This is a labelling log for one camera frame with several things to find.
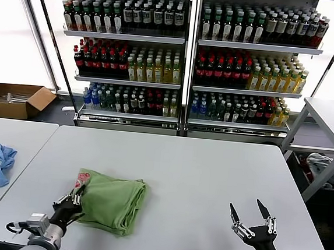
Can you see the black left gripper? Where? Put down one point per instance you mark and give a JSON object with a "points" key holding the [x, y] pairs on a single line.
{"points": [[67, 212]]}

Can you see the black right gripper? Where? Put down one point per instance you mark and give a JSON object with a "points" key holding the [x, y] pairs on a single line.
{"points": [[263, 240]]}

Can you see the green polo shirt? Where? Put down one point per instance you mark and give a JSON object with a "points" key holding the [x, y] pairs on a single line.
{"points": [[113, 202]]}

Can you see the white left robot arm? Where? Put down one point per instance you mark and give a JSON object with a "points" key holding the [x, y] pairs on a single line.
{"points": [[49, 234]]}

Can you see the black clothes crate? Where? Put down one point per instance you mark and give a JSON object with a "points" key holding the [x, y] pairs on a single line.
{"points": [[293, 166]]}

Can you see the red garment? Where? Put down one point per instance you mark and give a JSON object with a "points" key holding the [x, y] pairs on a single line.
{"points": [[305, 168]]}

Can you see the grey white garment pile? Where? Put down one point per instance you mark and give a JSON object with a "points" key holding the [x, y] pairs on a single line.
{"points": [[318, 162]]}

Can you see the small white floor item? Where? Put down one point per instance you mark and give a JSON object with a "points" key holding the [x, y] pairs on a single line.
{"points": [[68, 109]]}

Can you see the small labelled dark bottle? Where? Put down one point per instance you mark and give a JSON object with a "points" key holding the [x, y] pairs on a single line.
{"points": [[141, 106], [252, 115], [244, 115], [133, 106]]}

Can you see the small red-capped cola bottle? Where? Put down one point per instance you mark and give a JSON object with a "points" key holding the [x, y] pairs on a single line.
{"points": [[149, 107], [158, 108], [269, 116], [260, 116]]}

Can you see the small white-capped dark bottle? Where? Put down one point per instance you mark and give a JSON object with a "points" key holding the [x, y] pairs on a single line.
{"points": [[228, 113], [236, 114], [118, 104], [125, 105]]}

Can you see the small pale yellow bottle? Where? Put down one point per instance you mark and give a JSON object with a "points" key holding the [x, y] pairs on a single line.
{"points": [[276, 118], [165, 109], [285, 118], [173, 110]]}

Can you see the small blue water bottle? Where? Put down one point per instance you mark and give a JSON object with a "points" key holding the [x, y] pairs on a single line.
{"points": [[202, 111], [94, 102], [194, 110], [86, 101]]}

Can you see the small green soda bottle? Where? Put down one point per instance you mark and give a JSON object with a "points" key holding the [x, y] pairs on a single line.
{"points": [[219, 113], [211, 112], [102, 103], [109, 104]]}

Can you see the open cardboard box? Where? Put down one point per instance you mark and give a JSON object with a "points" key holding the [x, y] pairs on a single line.
{"points": [[39, 99]]}

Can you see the grey side table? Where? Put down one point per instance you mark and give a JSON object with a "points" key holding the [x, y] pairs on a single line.
{"points": [[328, 116]]}

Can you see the yellow juice bottle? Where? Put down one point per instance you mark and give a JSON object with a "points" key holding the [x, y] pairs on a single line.
{"points": [[274, 82], [255, 81], [264, 81], [131, 71], [301, 85], [176, 75], [167, 74], [140, 72], [292, 84], [158, 74], [283, 83], [149, 73]]}

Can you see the grey beverage shelf rack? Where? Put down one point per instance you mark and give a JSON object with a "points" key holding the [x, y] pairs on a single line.
{"points": [[259, 47], [122, 37]]}

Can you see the white slanted window beam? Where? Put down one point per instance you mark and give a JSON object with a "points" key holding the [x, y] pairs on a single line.
{"points": [[41, 33]]}

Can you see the green-capped dark tea bottle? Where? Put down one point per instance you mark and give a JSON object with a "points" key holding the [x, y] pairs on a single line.
{"points": [[86, 19], [248, 29], [117, 22], [96, 20], [227, 27], [259, 30], [77, 18], [216, 26], [107, 21], [238, 28], [205, 25]]}

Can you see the brown-capped tea bottle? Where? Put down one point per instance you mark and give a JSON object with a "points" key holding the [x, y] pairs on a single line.
{"points": [[67, 17]]}

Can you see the beige-labelled dark drink bottle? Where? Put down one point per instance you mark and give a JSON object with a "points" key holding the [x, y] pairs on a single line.
{"points": [[270, 26], [281, 27]]}

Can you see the white-labelled dark drink bottle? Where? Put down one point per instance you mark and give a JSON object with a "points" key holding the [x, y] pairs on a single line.
{"points": [[168, 19], [138, 16], [313, 30], [158, 18], [292, 28], [127, 15], [303, 29], [148, 17], [178, 20]]}

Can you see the red drink bottle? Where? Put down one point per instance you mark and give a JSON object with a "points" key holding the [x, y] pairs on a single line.
{"points": [[321, 32]]}

